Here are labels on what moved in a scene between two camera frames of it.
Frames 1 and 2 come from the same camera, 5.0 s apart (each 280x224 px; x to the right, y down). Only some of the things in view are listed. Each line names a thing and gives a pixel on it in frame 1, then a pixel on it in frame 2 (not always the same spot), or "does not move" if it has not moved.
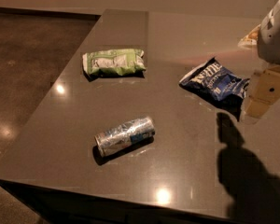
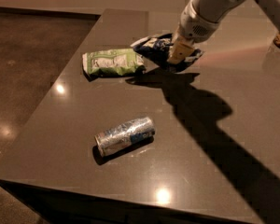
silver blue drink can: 125,135 does not move
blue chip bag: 215,81 -> 155,49
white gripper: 274,37 -> 194,25
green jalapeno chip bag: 115,62 does not move
